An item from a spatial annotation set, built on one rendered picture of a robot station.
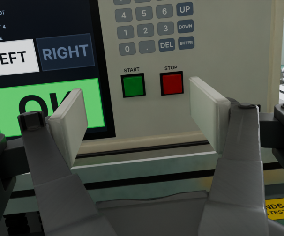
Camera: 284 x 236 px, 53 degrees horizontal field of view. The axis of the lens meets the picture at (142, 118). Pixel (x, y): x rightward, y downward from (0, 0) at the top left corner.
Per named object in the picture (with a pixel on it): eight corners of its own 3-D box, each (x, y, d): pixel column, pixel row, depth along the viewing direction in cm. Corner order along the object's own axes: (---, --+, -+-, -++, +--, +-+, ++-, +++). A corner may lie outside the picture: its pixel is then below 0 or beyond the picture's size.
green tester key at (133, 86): (143, 94, 28) (141, 76, 27) (125, 96, 28) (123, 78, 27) (143, 92, 29) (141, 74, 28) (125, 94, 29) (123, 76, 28)
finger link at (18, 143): (47, 176, 13) (-18, 182, 13) (68, 135, 18) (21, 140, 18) (41, 146, 13) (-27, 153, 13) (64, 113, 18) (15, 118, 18)
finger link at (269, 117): (242, 125, 13) (307, 118, 13) (211, 97, 18) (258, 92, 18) (242, 154, 13) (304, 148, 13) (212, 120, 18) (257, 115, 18)
